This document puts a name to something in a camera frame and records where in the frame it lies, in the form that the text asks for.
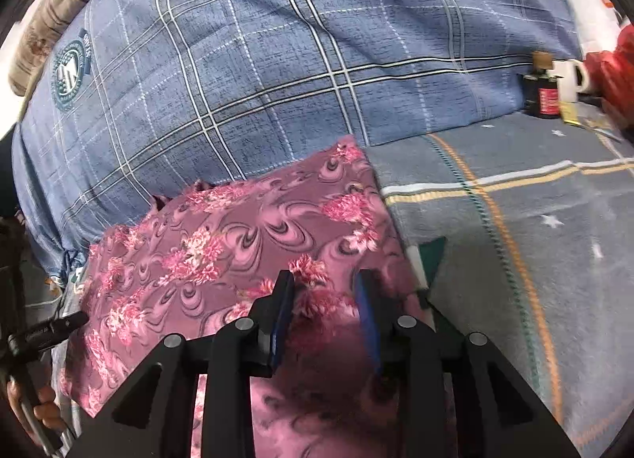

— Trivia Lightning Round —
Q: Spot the pink floral garment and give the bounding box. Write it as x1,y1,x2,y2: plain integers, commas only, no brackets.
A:
58,135,459,458

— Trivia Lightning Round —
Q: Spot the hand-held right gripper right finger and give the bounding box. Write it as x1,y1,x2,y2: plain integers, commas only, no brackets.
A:
354,270,582,458

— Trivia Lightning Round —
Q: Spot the person's left hand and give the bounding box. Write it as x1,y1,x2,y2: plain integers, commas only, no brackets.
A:
6,381,64,441

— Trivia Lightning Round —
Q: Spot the white paper bag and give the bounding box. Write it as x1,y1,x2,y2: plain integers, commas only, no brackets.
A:
550,0,627,59

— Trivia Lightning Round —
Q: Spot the grey patterned bed sheet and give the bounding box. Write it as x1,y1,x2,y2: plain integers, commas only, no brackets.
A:
369,108,634,458

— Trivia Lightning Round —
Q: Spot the brown floral pillow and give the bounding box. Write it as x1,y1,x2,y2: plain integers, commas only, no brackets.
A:
9,0,149,97

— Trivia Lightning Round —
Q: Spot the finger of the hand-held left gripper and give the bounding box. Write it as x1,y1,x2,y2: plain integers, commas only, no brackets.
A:
9,312,90,355

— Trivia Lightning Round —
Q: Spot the white mug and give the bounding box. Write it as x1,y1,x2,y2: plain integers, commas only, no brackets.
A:
552,59,590,104

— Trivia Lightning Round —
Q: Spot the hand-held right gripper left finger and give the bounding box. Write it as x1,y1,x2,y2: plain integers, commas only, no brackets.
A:
64,270,296,458

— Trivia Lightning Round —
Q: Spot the red plastic bag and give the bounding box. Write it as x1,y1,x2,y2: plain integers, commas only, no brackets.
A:
584,22,634,126

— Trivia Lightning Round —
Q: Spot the dark bottle with red label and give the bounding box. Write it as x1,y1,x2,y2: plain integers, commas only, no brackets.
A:
522,50,560,119

